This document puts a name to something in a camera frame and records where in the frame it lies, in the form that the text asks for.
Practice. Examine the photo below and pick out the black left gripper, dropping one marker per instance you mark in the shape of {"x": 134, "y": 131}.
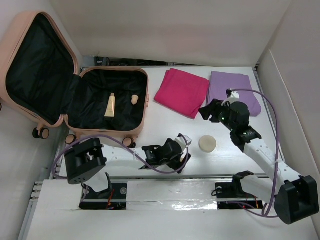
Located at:
{"x": 177, "y": 164}

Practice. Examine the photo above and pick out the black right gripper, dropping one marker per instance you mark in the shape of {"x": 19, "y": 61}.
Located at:
{"x": 213, "y": 108}

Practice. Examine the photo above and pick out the magenta cloth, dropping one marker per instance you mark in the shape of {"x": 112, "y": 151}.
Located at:
{"x": 182, "y": 92}

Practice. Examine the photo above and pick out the purple cloth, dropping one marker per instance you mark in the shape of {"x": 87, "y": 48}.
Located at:
{"x": 221, "y": 81}

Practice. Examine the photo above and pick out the beige cosmetic tube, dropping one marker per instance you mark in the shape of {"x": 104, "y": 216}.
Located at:
{"x": 110, "y": 109}

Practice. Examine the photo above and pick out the pink hard-shell suitcase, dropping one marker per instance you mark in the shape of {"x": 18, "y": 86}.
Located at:
{"x": 41, "y": 79}

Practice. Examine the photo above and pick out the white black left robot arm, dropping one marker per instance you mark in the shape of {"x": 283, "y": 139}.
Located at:
{"x": 86, "y": 163}

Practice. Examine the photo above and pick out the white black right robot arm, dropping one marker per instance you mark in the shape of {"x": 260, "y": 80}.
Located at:
{"x": 294, "y": 197}

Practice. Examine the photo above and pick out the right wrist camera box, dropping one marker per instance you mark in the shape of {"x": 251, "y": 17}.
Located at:
{"x": 232, "y": 97}

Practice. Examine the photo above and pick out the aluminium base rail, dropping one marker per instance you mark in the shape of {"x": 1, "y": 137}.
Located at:
{"x": 146, "y": 195}

